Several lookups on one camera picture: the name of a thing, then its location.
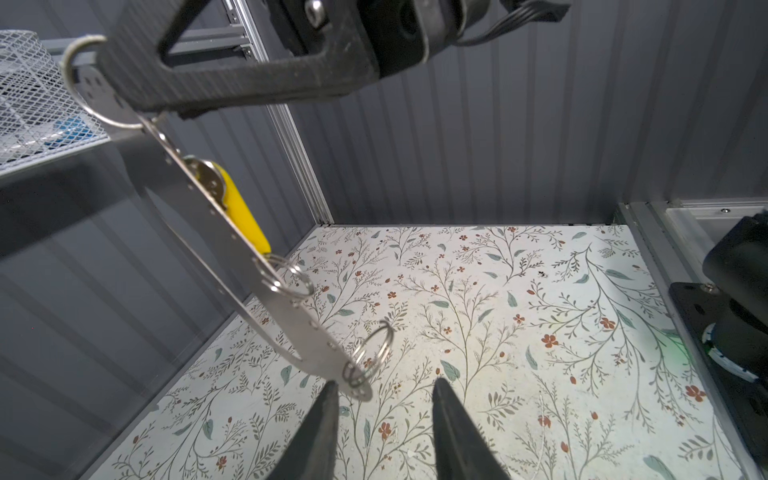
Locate black left gripper left fingers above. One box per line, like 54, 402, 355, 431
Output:
268, 381, 339, 480

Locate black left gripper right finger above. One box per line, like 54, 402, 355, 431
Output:
432, 378, 509, 480

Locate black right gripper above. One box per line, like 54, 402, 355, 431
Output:
357, 0, 490, 77

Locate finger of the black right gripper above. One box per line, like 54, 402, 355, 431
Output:
96, 1, 380, 118

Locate white wire mesh basket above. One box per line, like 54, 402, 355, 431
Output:
1, 30, 108, 176

